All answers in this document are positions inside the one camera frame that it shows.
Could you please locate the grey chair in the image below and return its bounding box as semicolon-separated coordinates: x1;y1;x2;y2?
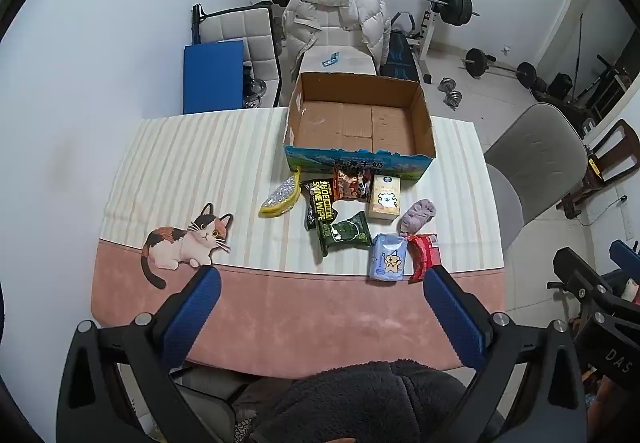
484;103;588;264

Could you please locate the white quilted padded chair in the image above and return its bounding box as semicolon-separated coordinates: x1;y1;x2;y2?
200;7;282;108

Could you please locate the red packet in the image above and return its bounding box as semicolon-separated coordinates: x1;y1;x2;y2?
406;233;443;284

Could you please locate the wooden chair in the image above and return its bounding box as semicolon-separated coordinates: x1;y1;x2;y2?
557;119;640;220

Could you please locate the dark fleece clothing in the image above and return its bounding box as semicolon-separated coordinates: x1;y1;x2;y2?
247;359;506;443

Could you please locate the cardboard box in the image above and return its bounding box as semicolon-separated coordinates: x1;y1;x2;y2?
283;71;437;184

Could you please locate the orange snack packet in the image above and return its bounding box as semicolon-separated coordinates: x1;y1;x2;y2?
331;168;373;202

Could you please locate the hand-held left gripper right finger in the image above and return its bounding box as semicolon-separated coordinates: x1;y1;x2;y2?
422;264;588;443

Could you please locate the light blue tissue packet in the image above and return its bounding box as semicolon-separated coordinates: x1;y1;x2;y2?
369;232;410;282

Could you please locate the white weight rack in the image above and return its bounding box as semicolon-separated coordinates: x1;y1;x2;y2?
419;0;455;84

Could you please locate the black wipes packet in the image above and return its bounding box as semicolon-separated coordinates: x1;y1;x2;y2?
303;179;337;231

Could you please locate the purple cloth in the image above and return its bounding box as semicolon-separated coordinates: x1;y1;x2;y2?
397;199;437;236

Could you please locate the black floor barbell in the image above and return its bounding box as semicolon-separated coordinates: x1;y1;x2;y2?
462;48;538;88

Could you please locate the cream tissue pack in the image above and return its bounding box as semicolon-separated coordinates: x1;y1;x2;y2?
366;175;403;223

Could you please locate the white upholstered chair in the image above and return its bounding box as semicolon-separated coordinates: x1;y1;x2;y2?
299;42;377;78

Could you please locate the blue board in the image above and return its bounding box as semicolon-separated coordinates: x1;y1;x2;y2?
183;39;246;115

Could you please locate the black weight bench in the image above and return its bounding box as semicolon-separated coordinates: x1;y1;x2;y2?
379;13;426;78

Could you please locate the green packet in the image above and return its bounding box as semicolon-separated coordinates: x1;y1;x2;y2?
315;211;372;265

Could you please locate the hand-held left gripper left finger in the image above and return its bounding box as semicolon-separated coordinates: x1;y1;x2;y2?
56;267;236;443

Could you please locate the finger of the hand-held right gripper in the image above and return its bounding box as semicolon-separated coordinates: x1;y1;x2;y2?
552;247;618;310

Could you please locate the white puffer jacket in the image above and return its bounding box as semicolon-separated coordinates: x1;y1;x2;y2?
281;0;392;74

